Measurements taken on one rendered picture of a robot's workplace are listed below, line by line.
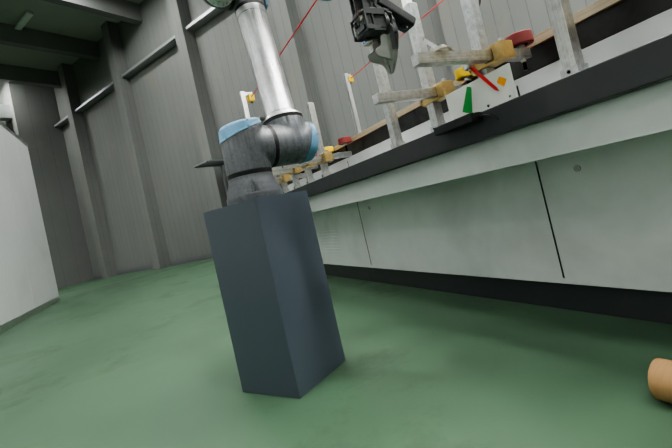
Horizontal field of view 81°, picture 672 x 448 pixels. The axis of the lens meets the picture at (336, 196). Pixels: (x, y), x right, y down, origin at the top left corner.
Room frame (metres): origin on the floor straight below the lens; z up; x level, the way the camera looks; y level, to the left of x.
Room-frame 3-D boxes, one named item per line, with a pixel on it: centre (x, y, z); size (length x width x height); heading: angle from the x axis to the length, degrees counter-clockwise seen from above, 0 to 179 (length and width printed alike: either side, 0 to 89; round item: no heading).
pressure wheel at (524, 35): (1.20, -0.65, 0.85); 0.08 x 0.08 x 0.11
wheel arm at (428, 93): (1.35, -0.39, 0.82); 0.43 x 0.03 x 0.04; 116
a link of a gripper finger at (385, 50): (0.96, -0.20, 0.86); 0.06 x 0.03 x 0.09; 116
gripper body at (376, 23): (0.97, -0.19, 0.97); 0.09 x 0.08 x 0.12; 116
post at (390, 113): (1.64, -0.30, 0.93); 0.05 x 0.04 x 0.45; 26
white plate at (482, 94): (1.20, -0.49, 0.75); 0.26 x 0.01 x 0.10; 26
